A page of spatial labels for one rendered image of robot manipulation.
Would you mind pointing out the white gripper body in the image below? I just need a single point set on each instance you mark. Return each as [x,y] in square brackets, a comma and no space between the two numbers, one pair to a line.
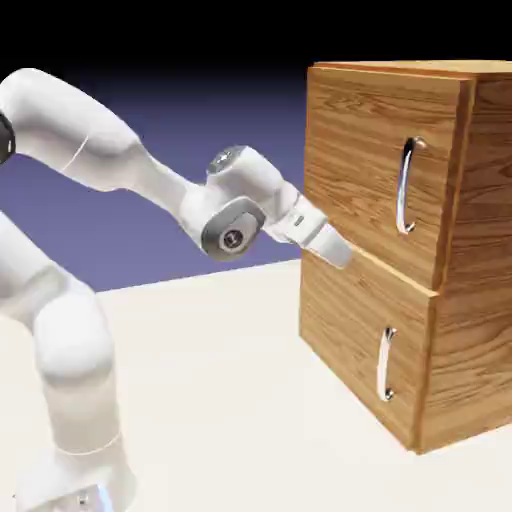
[328,243]

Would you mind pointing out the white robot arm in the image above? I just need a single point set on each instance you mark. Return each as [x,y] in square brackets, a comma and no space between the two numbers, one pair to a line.
[96,136]

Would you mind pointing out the large wooden cabinet door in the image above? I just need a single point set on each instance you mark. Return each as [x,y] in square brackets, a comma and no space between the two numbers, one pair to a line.
[360,160]

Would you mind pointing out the small wooden cabinet door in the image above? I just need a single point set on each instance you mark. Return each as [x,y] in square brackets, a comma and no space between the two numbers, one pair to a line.
[352,332]

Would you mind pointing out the light wood cabinet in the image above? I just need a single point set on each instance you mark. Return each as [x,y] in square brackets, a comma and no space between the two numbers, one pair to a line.
[476,256]

